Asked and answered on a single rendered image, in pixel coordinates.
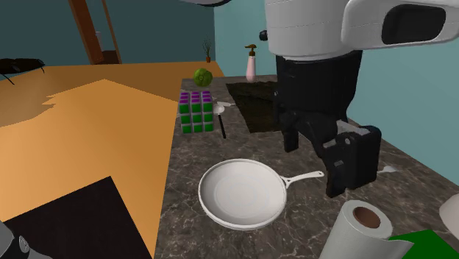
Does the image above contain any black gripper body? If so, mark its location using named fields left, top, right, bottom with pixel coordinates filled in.
left=272, top=49, right=363, bottom=125

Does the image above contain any pink soap dispenser bottle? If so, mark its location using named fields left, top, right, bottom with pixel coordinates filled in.
left=244, top=43, right=258, bottom=84

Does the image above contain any black low table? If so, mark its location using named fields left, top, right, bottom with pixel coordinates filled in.
left=0, top=57, right=46, bottom=86

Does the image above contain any dark sink basin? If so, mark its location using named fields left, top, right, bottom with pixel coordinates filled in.
left=225, top=80, right=285, bottom=134

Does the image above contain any green cabbage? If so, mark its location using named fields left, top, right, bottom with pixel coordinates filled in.
left=193, top=67, right=214, bottom=88

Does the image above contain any white paper towel roll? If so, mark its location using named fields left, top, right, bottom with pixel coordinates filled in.
left=319, top=199, right=415, bottom=259

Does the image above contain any small potted plant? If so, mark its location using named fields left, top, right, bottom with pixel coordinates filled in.
left=202, top=37, right=213, bottom=64

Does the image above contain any green flat board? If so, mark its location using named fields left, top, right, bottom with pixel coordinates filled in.
left=388, top=229, right=459, bottom=259

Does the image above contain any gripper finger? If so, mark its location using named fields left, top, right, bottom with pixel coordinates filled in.
left=296, top=111, right=383, bottom=199
left=280, top=117, right=301, bottom=154

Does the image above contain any white frying pan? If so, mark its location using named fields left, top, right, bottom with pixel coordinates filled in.
left=197, top=158, right=326, bottom=231

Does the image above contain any spoon with black handle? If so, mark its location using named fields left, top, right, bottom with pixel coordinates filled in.
left=213, top=102, right=228, bottom=140

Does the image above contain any white rounded object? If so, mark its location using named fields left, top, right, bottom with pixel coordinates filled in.
left=438, top=193, right=459, bottom=235

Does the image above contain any green and purple puzzle cube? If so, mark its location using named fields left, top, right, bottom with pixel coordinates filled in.
left=178, top=90, right=216, bottom=135

